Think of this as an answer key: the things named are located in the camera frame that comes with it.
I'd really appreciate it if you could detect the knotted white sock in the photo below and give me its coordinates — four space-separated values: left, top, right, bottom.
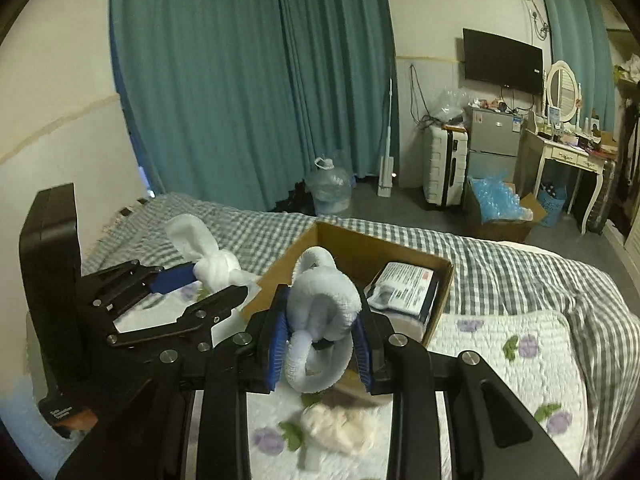
165 214 259 292

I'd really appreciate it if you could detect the white blue sock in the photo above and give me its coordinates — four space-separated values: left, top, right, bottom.
283 246 361 393

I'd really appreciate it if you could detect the cream cloth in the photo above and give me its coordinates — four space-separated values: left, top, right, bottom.
299 403 378 456

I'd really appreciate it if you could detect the black white packaged pack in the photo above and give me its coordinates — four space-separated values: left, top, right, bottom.
364 261 439 325

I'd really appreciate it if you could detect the open cardboard box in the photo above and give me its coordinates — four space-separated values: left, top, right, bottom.
242 221 454 346

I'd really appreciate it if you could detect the grey checkered duvet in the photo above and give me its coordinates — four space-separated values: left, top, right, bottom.
82 193 639 479

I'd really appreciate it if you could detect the clear water jug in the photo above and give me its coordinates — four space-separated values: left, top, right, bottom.
305 157 352 216

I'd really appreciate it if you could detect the box of blue bags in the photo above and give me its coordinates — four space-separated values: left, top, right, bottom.
464 177 547 243

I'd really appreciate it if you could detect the blue basket under table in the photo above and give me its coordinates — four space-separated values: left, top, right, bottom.
537 183 567 228

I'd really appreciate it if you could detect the large teal curtain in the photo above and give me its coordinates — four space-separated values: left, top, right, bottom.
110 0 399 210

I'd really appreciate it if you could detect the white suitcase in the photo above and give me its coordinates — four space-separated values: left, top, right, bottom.
423 125 469 208

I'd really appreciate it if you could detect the white dressing table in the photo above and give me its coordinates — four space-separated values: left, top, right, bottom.
514 128 605 234

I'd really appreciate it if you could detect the small silver fridge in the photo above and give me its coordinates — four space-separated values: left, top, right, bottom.
468 107 522 182

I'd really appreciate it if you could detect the white oval vanity mirror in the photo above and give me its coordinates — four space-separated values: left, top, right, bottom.
544 61 582 122

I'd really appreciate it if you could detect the right teal curtain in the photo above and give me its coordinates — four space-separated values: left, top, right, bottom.
544 0 615 132

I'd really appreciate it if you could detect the black wall television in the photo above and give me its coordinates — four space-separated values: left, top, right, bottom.
463 28 544 96

